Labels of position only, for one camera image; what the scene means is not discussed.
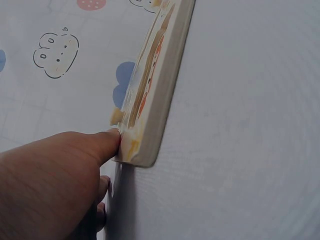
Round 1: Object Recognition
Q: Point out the person's left hand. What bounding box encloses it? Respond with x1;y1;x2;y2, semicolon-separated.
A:
0;127;123;240

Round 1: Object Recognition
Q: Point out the white picture board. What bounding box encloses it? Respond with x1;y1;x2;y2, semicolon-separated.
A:
109;0;196;169

